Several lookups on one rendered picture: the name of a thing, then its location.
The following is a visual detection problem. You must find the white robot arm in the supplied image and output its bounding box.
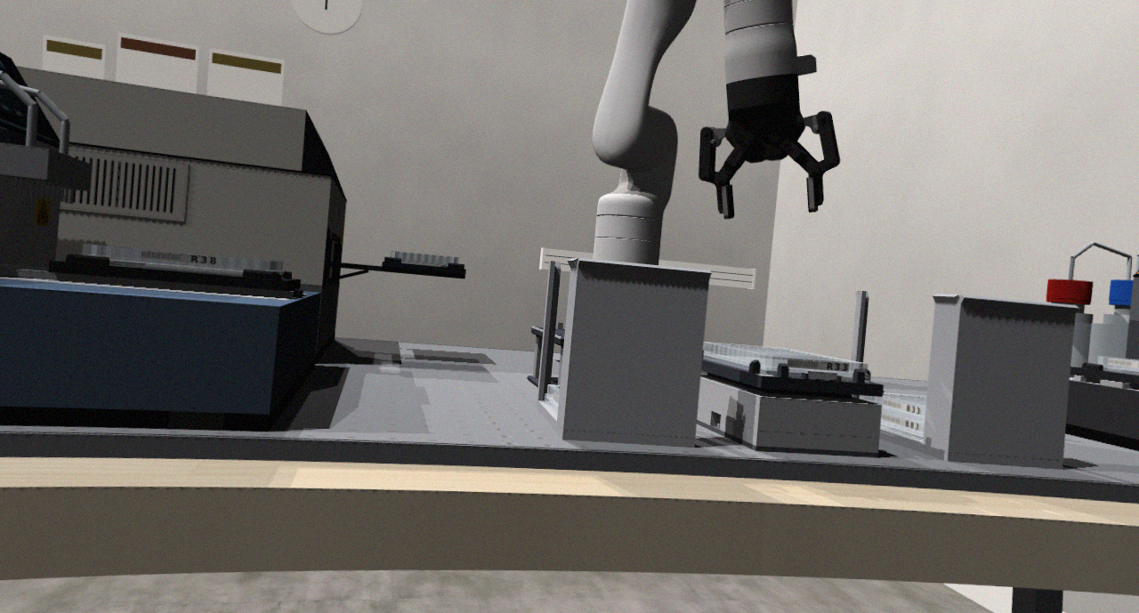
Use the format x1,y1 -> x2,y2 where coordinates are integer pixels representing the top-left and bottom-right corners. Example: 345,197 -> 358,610
593,0 -> 817,265

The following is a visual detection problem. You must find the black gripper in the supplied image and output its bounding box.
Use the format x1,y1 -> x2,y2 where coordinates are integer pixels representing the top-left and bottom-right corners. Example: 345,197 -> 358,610
699,74 -> 839,219

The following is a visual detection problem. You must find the white plastic bottle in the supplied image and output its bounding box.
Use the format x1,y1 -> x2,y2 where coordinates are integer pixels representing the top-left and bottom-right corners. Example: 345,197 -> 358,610
1088,322 -> 1128,363

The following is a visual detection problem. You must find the red bottle cap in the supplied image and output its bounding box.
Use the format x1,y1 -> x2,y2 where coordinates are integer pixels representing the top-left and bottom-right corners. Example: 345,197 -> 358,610
1046,279 -> 1093,301

